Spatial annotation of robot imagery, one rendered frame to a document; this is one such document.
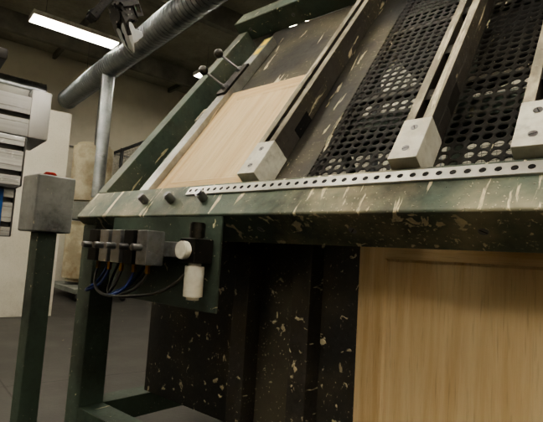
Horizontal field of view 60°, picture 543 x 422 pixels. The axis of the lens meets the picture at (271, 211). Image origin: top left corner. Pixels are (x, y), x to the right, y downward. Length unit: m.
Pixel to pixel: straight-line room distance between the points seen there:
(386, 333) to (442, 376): 0.15
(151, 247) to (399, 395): 0.70
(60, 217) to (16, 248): 3.45
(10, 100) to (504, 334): 1.04
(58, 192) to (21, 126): 0.69
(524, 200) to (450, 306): 0.37
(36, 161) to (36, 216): 3.56
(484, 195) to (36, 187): 1.27
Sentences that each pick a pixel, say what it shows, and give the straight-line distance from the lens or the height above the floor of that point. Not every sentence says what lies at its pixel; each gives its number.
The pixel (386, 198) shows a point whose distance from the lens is 0.92.
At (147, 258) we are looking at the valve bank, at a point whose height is 0.69.
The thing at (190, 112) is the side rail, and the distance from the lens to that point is 2.04.
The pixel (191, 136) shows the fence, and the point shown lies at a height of 1.13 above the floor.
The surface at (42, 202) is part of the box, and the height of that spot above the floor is 0.84.
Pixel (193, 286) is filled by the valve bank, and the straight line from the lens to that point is 1.15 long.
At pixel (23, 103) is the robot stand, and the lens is 0.97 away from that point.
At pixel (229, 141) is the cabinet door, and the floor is 1.08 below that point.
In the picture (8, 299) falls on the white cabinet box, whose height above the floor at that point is 0.17.
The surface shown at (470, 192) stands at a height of 0.85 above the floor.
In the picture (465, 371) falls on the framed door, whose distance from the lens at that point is 1.11.
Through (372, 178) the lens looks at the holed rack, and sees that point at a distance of 0.97.
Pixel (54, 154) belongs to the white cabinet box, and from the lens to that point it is 5.20.
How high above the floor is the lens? 0.72
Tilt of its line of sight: 6 degrees up
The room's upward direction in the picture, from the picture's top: 4 degrees clockwise
